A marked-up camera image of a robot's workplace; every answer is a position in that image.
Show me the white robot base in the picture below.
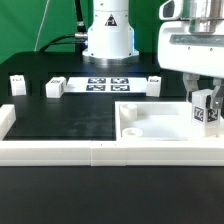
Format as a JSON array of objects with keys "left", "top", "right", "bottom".
[{"left": 82, "top": 0, "right": 139, "bottom": 66}]

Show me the white square tabletop part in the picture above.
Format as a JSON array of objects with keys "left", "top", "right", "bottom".
[{"left": 115, "top": 101, "right": 224, "bottom": 141}]

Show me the white thin cable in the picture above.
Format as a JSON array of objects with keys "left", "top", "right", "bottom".
[{"left": 33, "top": 0, "right": 52, "bottom": 53}]

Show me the black cable bundle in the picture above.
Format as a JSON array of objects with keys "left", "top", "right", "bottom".
[{"left": 39, "top": 0, "right": 90, "bottom": 54}]

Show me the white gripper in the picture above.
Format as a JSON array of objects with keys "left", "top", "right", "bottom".
[{"left": 158, "top": 21, "right": 224, "bottom": 110}]

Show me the white marker sheet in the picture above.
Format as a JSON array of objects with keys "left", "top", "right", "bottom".
[{"left": 65, "top": 77, "right": 147, "bottom": 93}]

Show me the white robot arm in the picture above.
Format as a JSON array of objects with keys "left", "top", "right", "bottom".
[{"left": 157, "top": 0, "right": 224, "bottom": 110}]

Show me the white U-shaped obstacle fence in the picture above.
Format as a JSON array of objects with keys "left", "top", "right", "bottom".
[{"left": 0, "top": 104, "right": 224, "bottom": 166}]

